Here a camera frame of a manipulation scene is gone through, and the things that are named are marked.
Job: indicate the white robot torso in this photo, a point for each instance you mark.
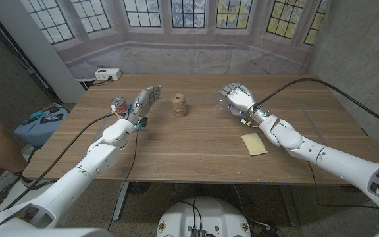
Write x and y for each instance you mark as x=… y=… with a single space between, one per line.
x=204 y=215

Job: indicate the white wall panel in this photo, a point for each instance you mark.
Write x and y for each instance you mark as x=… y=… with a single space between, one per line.
x=41 y=52

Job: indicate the white power strip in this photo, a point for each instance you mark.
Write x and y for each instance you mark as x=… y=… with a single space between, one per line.
x=107 y=74

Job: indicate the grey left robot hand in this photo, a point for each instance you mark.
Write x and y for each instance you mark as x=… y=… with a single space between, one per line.
x=141 y=104

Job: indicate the tin can red label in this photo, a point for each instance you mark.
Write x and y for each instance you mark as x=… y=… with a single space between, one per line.
x=119 y=106

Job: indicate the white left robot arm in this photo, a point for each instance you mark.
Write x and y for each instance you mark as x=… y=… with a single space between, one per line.
x=74 y=181

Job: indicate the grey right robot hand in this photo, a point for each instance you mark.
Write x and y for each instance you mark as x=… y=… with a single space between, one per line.
x=243 y=98

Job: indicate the black flat device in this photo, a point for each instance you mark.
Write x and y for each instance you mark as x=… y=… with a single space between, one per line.
x=51 y=118

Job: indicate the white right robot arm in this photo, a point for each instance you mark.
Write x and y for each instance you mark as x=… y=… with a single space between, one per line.
x=341 y=163

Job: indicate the black round fan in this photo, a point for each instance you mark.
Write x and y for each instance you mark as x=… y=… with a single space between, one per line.
x=140 y=187

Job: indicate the grey table leg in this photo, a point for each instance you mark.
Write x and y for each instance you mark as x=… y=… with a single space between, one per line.
x=289 y=205
x=120 y=200

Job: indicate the jute twine spool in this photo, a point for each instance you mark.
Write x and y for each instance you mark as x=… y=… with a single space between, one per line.
x=179 y=106

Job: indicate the blue stool with tools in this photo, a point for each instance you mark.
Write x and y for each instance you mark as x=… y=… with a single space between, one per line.
x=35 y=131

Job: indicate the printed bay window backdrop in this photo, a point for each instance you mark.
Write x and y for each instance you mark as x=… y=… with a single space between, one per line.
x=189 y=56

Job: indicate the yellow sticky note pad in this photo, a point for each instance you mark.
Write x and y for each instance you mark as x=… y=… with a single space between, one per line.
x=254 y=145

